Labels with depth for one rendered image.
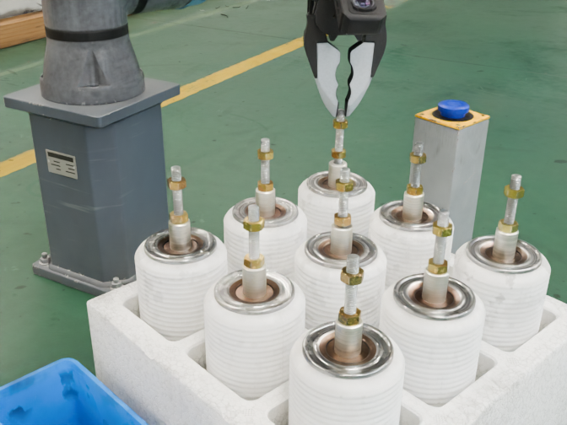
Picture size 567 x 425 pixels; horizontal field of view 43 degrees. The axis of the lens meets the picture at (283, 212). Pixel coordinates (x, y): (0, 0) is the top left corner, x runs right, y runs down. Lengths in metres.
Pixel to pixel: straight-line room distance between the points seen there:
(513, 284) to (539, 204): 0.79
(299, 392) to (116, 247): 0.58
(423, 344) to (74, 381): 0.39
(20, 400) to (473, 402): 0.47
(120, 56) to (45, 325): 0.40
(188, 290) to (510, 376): 0.32
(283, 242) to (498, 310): 0.24
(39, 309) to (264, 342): 0.57
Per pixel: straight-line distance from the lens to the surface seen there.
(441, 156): 0.96
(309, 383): 0.58
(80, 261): 1.17
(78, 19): 1.04
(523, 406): 0.77
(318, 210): 0.86
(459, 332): 0.66
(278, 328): 0.65
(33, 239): 1.35
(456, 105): 0.96
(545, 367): 0.77
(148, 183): 1.13
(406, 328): 0.65
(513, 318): 0.76
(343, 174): 0.70
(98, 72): 1.06
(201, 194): 1.47
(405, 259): 0.80
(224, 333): 0.66
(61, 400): 0.86
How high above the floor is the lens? 0.62
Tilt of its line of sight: 26 degrees down
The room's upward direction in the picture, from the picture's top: 1 degrees clockwise
